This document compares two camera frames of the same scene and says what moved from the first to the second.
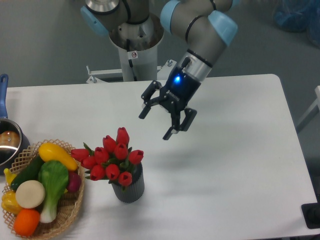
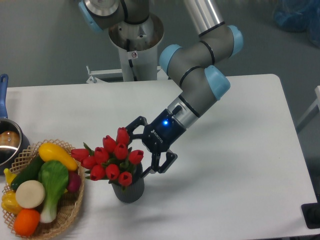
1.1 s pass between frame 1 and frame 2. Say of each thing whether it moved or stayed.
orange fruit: stayed
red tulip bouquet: stayed
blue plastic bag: stayed
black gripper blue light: moved
